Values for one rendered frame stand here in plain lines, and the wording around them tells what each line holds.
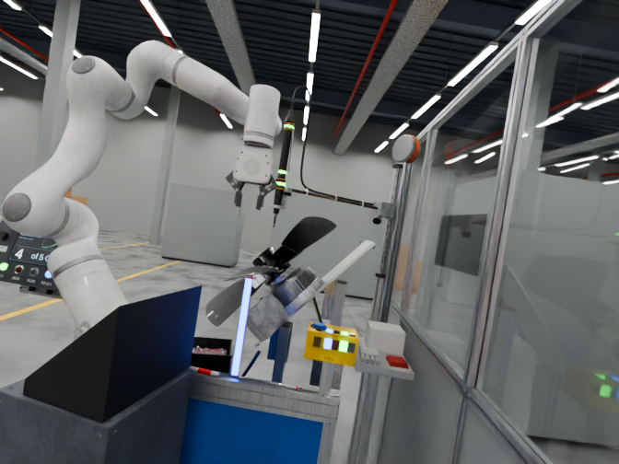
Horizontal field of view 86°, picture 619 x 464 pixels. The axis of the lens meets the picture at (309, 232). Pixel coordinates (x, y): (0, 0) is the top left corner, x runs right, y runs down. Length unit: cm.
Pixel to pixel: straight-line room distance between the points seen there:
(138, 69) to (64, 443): 93
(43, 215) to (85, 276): 18
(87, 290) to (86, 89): 51
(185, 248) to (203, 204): 119
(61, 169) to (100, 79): 25
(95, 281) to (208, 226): 788
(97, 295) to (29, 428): 29
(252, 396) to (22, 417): 57
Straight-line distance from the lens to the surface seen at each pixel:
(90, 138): 109
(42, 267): 134
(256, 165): 92
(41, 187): 105
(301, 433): 125
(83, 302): 97
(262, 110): 94
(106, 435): 87
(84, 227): 111
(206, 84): 102
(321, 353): 108
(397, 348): 166
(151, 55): 112
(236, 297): 151
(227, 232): 869
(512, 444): 99
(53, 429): 96
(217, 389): 121
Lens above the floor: 139
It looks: 1 degrees down
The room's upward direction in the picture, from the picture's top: 9 degrees clockwise
